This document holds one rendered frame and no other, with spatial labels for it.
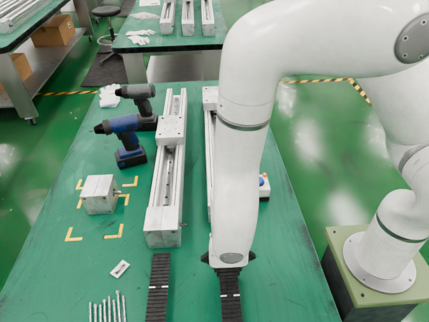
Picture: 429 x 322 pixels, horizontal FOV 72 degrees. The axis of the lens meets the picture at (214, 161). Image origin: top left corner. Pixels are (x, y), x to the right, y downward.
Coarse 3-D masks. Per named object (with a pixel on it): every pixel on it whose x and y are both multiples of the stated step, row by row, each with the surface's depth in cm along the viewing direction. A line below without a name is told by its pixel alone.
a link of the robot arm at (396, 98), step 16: (368, 80) 46; (384, 80) 44; (400, 80) 43; (416, 80) 42; (368, 96) 48; (384, 96) 45; (400, 96) 44; (416, 96) 43; (384, 112) 47; (400, 112) 45; (416, 112) 45; (384, 128) 53; (400, 128) 48; (416, 128) 47; (400, 144) 54; (416, 144) 52; (400, 160) 62
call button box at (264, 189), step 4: (260, 176) 106; (264, 180) 105; (264, 184) 103; (268, 184) 103; (260, 188) 102; (264, 188) 102; (268, 188) 102; (260, 192) 102; (264, 192) 102; (268, 192) 102; (260, 196) 103; (264, 196) 103; (268, 196) 104; (260, 200) 105; (264, 200) 105; (268, 200) 105
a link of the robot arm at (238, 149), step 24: (216, 120) 49; (216, 144) 51; (240, 144) 48; (216, 168) 54; (240, 168) 51; (216, 192) 53; (240, 192) 52; (216, 216) 53; (240, 216) 52; (216, 240) 55; (240, 240) 54
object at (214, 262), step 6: (210, 240) 72; (210, 246) 72; (210, 252) 73; (210, 258) 74; (216, 258) 73; (246, 258) 74; (210, 264) 76; (216, 264) 75; (222, 264) 75; (228, 264) 76; (234, 264) 76; (240, 264) 76
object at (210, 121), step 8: (208, 112) 135; (208, 120) 130; (208, 128) 125; (208, 136) 121; (208, 144) 117; (208, 152) 113; (208, 160) 110; (208, 168) 106; (208, 176) 103; (208, 184) 100; (208, 192) 98; (208, 200) 95; (208, 208) 94; (208, 216) 97
